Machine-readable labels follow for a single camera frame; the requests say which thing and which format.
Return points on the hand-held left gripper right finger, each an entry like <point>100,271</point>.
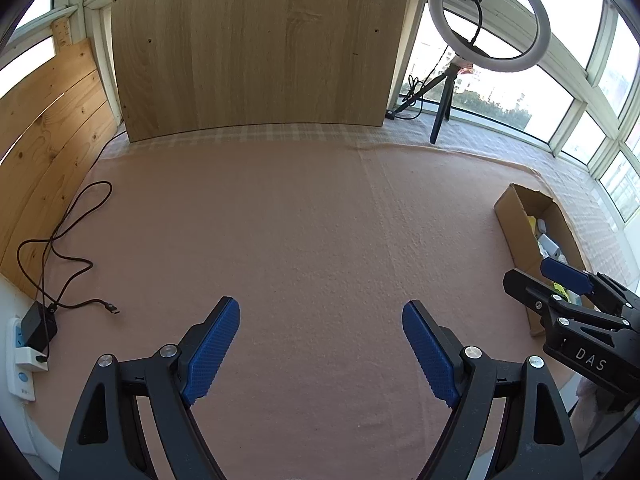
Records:
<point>430,355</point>

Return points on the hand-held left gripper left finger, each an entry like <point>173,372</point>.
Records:
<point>212,350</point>

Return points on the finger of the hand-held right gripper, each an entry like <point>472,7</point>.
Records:
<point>565,275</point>
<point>527,292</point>

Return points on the cardboard box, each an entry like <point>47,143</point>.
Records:
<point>515,220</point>

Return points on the black power adapter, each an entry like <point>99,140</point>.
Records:
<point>40,327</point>

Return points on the white power strip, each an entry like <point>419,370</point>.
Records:
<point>20,385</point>

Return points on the pine wood panel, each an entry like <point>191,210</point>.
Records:
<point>45,150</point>

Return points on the light wooden board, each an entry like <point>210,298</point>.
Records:
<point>260,45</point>

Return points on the white window frame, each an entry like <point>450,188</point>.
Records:
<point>575,67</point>

